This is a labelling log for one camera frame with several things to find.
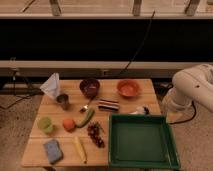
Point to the striped eraser block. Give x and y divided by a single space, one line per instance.
108 105

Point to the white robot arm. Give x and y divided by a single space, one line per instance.
191 84

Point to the metal cup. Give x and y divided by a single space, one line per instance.
63 100

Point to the green plastic cup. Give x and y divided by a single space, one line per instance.
45 125

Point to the dark maroon bowl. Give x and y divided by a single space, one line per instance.
89 87

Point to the orange bowl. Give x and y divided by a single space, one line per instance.
128 88

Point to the green cucumber toy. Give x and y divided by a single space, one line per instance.
88 117

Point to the metal spoon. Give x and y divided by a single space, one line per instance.
86 106

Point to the small white black toy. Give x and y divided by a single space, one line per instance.
141 110

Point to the purple grape bunch toy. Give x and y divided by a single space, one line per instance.
93 130

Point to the orange fruit toy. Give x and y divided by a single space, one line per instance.
69 124

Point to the white crumpled cloth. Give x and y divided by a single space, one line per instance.
52 86

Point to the green plastic tray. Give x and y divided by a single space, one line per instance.
141 141

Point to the yellow banana toy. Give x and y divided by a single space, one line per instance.
80 149

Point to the blue sponge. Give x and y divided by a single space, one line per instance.
53 151

